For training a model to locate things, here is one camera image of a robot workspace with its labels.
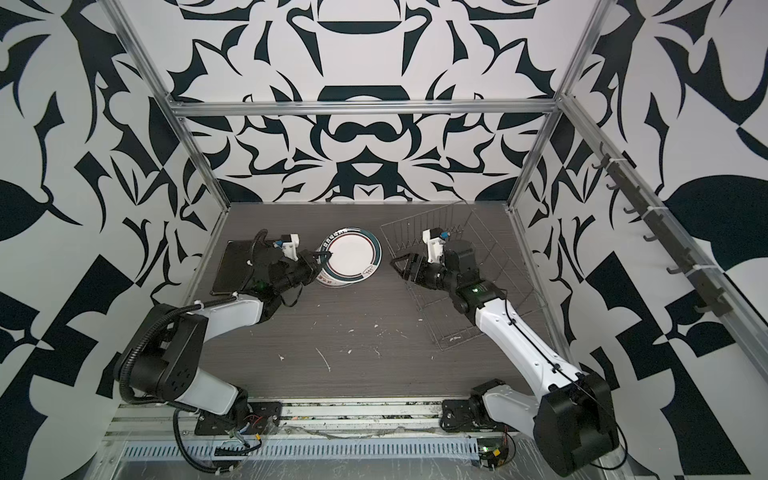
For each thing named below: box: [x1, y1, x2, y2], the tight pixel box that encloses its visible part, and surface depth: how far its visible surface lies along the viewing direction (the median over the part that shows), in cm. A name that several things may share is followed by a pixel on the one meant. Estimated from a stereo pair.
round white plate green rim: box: [316, 227, 383, 284], surface depth 89 cm
